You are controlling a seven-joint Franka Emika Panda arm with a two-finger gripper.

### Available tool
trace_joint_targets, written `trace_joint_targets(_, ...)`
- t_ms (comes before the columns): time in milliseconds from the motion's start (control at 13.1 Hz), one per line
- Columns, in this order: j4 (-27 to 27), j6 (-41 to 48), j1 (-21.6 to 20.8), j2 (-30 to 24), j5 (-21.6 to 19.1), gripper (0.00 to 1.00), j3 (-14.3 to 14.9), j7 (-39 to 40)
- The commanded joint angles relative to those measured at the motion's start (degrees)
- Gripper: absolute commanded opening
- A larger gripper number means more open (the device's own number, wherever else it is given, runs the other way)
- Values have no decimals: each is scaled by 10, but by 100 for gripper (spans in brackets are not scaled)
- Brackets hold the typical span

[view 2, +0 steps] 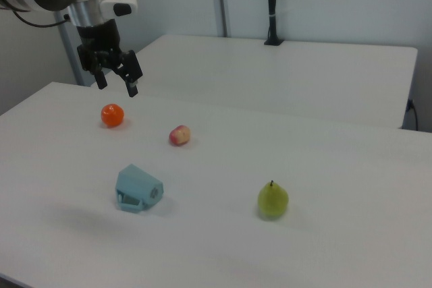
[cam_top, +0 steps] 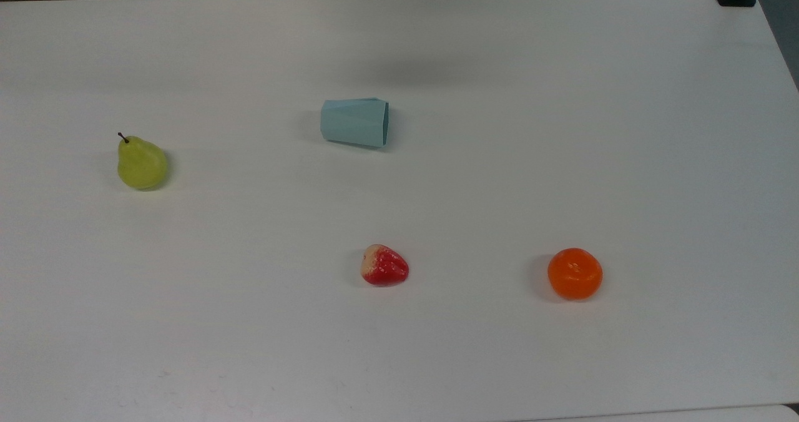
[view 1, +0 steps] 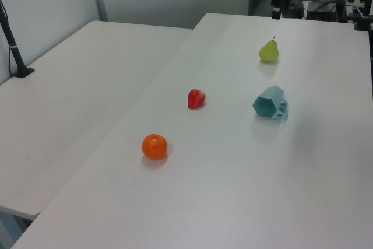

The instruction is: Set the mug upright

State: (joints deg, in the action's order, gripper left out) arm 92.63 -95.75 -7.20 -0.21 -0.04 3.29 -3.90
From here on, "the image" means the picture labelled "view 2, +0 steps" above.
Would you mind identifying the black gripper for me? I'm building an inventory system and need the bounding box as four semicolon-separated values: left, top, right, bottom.
76;20;143;98

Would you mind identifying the light blue faceted mug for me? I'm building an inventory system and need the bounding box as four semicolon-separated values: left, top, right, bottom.
115;163;165;212

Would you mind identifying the orange mandarin fruit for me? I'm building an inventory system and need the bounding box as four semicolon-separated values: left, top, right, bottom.
101;103;126;128

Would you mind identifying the red and cream apple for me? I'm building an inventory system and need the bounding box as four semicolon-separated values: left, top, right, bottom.
168;125;192;146

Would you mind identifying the white side table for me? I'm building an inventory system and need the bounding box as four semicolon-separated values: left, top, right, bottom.
90;34;419;130

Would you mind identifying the green pear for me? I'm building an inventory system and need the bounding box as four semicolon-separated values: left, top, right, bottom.
258;179;290;219

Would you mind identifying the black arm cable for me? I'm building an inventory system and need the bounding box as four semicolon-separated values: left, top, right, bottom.
11;9;71;28

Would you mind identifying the black camera pole with base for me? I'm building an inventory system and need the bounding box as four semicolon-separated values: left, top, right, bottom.
263;0;284;47

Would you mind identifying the black wall cable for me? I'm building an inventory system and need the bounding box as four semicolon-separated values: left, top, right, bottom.
406;98;420;131

